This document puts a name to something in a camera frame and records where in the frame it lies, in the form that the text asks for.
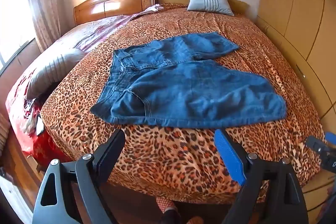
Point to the window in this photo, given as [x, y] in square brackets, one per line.
[13, 19]

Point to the grey striped pillow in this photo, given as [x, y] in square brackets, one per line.
[210, 3]

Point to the dark wooden headboard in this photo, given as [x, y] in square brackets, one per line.
[115, 2]

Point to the plain grey pillow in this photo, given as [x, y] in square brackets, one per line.
[55, 69]

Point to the blue denim pants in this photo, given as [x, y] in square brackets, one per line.
[183, 87]

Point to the white cloth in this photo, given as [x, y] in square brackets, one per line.
[155, 8]

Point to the beige patterned curtain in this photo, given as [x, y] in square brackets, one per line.
[43, 3]

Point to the red patterned blanket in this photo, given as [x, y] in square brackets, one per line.
[23, 113]

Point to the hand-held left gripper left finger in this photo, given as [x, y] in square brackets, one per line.
[113, 147]

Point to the beige wardrobe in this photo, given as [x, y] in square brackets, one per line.
[302, 3]

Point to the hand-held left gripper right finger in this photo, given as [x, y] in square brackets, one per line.
[231, 155]

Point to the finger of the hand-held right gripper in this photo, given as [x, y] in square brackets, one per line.
[331, 137]
[316, 144]

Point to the leopard print blanket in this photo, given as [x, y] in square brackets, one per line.
[162, 155]

